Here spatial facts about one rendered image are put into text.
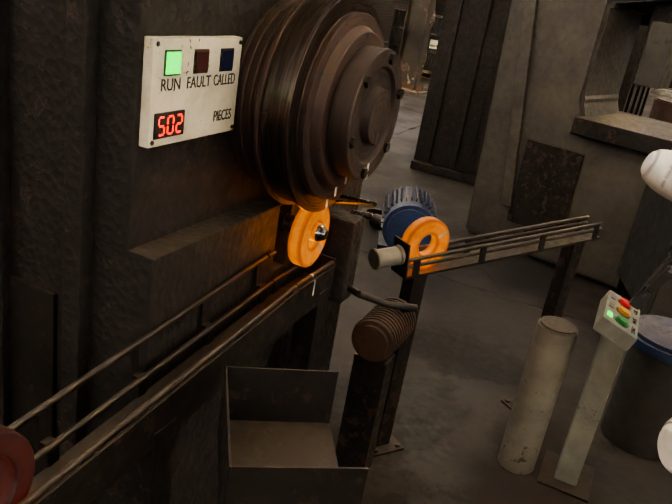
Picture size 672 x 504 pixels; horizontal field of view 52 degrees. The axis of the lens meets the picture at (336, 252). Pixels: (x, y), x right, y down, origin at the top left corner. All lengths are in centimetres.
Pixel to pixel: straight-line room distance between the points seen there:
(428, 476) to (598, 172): 230
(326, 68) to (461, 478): 140
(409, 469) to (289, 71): 137
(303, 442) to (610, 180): 304
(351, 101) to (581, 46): 281
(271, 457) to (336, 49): 77
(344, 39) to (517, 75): 283
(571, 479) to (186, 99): 172
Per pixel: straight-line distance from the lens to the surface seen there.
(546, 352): 217
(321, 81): 136
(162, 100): 121
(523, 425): 230
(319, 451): 127
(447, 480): 227
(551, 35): 415
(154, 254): 126
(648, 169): 191
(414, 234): 196
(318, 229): 159
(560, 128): 412
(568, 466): 240
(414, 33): 1043
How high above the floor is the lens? 137
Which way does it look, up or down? 21 degrees down
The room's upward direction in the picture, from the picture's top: 10 degrees clockwise
